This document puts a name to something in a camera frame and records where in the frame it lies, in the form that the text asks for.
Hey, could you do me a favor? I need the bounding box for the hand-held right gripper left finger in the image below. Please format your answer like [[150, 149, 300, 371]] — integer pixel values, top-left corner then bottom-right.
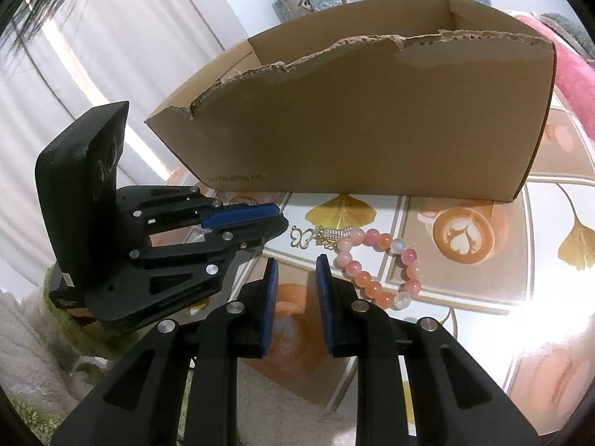
[[50, 258, 280, 446]]

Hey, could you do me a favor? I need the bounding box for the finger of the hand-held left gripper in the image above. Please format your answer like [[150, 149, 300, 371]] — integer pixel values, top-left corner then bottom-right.
[[87, 216, 290, 332], [115, 185, 282, 243]]

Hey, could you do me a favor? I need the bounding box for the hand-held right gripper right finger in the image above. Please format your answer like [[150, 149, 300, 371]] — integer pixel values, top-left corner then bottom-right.
[[315, 255, 542, 446]]

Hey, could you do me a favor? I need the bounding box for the pink bead bracelet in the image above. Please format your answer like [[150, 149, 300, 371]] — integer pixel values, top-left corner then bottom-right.
[[334, 227, 423, 311]]

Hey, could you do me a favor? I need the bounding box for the brown cardboard box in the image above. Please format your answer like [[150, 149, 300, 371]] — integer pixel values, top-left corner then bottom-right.
[[144, 0, 557, 203]]

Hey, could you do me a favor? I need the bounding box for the white curtain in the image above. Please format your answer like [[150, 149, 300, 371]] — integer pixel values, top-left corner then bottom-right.
[[0, 0, 261, 298]]

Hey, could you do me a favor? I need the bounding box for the ginkgo leaf patterned tablecloth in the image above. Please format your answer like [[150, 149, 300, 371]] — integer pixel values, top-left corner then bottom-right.
[[163, 97, 595, 428]]

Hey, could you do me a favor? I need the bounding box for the fluffy white rug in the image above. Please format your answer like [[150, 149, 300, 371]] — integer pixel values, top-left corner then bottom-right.
[[0, 265, 358, 446]]

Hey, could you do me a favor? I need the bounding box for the pink floral blanket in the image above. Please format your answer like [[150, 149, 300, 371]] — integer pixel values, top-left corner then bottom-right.
[[511, 14, 595, 141]]

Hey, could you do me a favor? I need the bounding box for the grey green patterned quilt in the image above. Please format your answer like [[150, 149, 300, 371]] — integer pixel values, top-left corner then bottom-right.
[[540, 12, 595, 59]]

